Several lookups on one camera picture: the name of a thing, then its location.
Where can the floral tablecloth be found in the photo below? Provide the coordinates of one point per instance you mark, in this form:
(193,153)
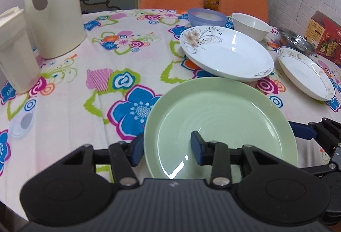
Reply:
(102,93)

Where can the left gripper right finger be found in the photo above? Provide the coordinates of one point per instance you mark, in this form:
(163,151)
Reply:
(217,155)

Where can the gold rimmed white plate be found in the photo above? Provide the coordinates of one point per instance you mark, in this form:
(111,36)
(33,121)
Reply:
(305,74)

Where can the cream thermos jug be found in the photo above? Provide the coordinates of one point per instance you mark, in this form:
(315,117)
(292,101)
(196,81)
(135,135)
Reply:
(56,26)

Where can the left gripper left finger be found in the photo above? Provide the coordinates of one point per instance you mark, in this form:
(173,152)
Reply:
(122,158)

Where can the white plastic pitcher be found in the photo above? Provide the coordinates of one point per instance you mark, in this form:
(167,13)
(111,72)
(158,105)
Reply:
(18,62)

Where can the blue plastic bowl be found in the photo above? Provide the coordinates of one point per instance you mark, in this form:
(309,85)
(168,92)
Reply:
(206,17)

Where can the red cracker box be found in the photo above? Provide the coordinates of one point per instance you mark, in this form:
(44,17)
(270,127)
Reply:
(325,36)

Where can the light green plate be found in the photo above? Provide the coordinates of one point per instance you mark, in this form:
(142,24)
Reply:
(221,110)

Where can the stainless steel bowl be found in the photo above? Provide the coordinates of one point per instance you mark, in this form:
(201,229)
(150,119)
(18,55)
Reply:
(290,39)

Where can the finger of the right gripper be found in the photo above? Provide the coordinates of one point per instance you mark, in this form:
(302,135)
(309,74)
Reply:
(303,131)

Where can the white bowl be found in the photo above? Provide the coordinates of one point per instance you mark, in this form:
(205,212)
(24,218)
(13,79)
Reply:
(251,26)

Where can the white floral plate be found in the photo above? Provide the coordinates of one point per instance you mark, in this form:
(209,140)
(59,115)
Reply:
(226,53)

